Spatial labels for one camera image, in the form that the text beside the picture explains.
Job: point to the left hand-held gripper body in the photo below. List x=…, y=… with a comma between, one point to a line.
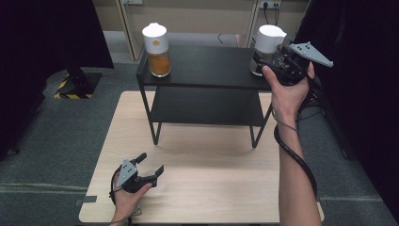
x=129, y=175

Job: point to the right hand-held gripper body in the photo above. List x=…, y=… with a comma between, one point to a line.
x=296, y=64

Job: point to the grey spice jar white lid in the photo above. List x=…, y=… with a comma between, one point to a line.
x=266, y=40

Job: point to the black two-tier metal shelf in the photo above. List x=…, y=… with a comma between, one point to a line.
x=207, y=78

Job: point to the orange spice jar white lid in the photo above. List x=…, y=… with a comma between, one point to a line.
x=156, y=50

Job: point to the person's left hand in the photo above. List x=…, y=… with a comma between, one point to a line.
x=127, y=201

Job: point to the person's right hand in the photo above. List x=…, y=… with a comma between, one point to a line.
x=287, y=97

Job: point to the beige wooden partition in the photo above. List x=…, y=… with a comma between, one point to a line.
x=194, y=19

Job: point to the black curtain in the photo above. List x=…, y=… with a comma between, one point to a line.
x=40, y=62
x=360, y=109

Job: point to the white wall socket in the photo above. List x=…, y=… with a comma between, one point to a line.
x=269, y=3

